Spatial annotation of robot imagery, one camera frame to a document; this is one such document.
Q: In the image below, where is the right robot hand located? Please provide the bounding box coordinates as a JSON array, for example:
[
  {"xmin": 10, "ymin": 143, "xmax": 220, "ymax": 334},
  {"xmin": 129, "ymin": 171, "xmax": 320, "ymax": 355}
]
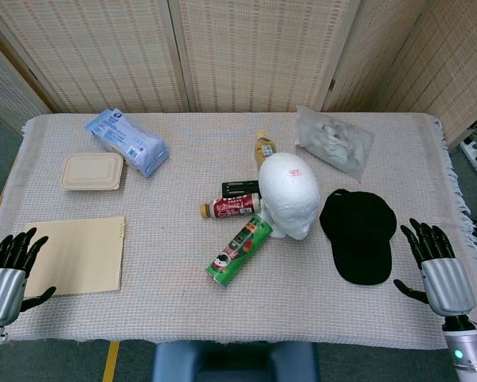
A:
[{"xmin": 393, "ymin": 217, "xmax": 477, "ymax": 318}]

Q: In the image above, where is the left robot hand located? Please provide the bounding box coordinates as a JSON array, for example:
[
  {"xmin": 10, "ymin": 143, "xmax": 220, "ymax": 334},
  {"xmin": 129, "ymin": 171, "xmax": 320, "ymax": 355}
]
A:
[{"xmin": 0, "ymin": 227, "xmax": 57, "ymax": 327}]

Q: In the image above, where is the black baseball cap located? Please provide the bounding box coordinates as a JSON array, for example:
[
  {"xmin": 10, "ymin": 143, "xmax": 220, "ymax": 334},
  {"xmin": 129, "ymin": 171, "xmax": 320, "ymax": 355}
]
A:
[{"xmin": 319, "ymin": 189, "xmax": 397, "ymax": 287}]

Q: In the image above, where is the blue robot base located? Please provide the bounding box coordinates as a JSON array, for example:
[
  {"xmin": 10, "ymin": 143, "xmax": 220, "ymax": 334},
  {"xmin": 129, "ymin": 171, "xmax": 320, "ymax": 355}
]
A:
[{"xmin": 150, "ymin": 341, "xmax": 321, "ymax": 382}]

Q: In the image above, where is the white foam mannequin head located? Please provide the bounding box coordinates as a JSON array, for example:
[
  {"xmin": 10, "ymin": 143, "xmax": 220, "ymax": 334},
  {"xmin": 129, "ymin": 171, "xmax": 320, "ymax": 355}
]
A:
[{"xmin": 257, "ymin": 152, "xmax": 322, "ymax": 241}]

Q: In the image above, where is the beige paper folder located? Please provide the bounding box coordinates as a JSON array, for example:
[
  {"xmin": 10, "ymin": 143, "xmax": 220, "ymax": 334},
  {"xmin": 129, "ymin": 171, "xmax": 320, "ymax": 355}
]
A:
[{"xmin": 23, "ymin": 216, "xmax": 127, "ymax": 298}]

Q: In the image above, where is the beige lunch box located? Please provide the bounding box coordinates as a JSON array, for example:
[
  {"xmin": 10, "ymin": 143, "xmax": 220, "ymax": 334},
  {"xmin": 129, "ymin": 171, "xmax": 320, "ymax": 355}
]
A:
[{"xmin": 61, "ymin": 153, "xmax": 125, "ymax": 191}]

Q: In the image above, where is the clear plastic bag with cloth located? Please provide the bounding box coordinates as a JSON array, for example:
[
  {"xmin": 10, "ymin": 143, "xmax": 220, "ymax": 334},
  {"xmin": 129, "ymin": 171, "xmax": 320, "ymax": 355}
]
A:
[{"xmin": 295, "ymin": 104, "xmax": 375, "ymax": 183}]

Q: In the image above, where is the white woven tablecloth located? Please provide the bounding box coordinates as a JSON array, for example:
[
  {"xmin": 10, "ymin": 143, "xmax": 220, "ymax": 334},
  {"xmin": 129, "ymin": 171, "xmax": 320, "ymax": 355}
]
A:
[{"xmin": 0, "ymin": 111, "xmax": 477, "ymax": 350}]

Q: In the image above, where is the blue wet wipes pack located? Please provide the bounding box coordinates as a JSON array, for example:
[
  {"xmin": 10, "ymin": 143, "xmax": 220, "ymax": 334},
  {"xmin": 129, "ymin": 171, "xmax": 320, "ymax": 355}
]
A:
[{"xmin": 84, "ymin": 108, "xmax": 170, "ymax": 179}]

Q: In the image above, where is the green chips can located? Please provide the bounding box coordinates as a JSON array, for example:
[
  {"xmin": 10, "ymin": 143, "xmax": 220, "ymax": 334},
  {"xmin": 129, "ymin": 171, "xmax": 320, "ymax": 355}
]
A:
[{"xmin": 205, "ymin": 213, "xmax": 274, "ymax": 288}]

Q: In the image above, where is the yellow tea bottle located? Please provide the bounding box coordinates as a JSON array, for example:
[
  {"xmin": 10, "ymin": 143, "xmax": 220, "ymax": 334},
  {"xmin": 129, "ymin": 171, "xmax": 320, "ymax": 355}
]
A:
[{"xmin": 254, "ymin": 132, "xmax": 280, "ymax": 173}]

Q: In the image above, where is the black rectangular comb case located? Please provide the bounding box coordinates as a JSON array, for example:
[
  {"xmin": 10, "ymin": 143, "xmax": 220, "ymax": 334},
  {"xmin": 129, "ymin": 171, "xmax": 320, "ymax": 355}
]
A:
[{"xmin": 221, "ymin": 180, "xmax": 260, "ymax": 198}]

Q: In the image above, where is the red label drink bottle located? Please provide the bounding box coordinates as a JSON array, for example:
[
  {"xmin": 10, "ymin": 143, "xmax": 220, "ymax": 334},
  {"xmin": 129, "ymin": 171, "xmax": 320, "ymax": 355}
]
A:
[{"xmin": 199, "ymin": 193, "xmax": 262, "ymax": 220}]

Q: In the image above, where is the woven folding screen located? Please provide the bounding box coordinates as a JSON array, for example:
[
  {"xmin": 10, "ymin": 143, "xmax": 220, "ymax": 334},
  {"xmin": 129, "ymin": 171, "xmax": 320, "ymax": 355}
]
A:
[{"xmin": 0, "ymin": 0, "xmax": 477, "ymax": 148}]

